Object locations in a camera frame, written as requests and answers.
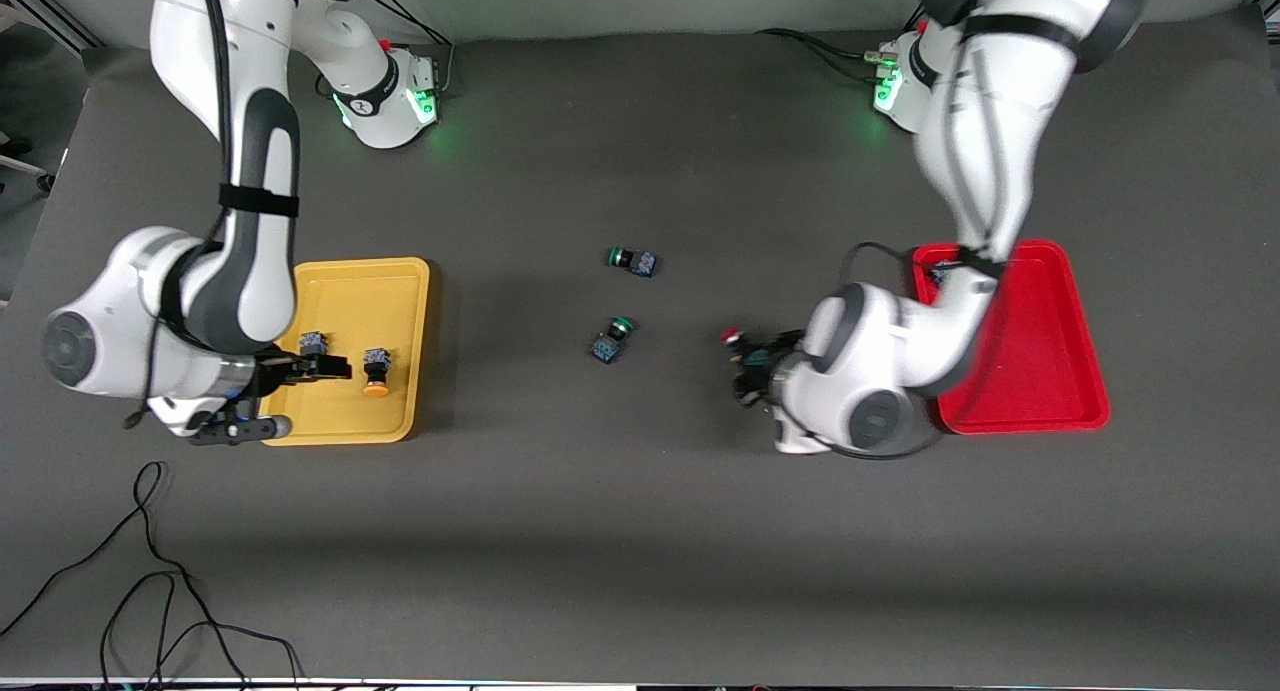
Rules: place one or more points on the orange push button switch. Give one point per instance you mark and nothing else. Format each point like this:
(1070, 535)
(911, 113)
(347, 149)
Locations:
(376, 361)
(314, 343)

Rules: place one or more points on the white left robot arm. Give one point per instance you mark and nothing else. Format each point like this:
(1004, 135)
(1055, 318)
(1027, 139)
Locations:
(980, 121)

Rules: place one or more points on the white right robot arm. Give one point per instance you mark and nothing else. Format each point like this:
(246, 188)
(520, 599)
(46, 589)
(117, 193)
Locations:
(240, 271)

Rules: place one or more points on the yellow plastic tray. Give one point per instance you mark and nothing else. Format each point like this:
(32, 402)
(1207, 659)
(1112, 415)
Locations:
(340, 301)

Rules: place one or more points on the red plastic tray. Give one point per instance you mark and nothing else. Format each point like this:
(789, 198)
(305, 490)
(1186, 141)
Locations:
(1050, 351)

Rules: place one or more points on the green push button switch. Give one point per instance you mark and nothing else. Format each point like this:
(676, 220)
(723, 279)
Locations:
(640, 263)
(605, 349)

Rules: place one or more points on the aluminium frame rail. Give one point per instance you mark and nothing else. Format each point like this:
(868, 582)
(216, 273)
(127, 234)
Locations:
(50, 21)

